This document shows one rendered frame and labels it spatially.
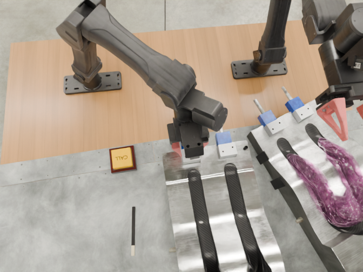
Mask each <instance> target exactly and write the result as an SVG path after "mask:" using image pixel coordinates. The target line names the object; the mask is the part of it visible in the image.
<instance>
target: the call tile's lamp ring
mask: <svg viewBox="0 0 363 272"><path fill-rule="evenodd" d="M128 147H130V148H132V157H133V166H134V167H131V168H125V169H118V170H113V165H112V154H111V150H114V149H121V148H128ZM109 153H110V164H111V173H114V172H121V171H128V170H132V169H136V162H135V153H134V148H133V145H132V146H126V147H119V148H112V149H109Z"/></svg>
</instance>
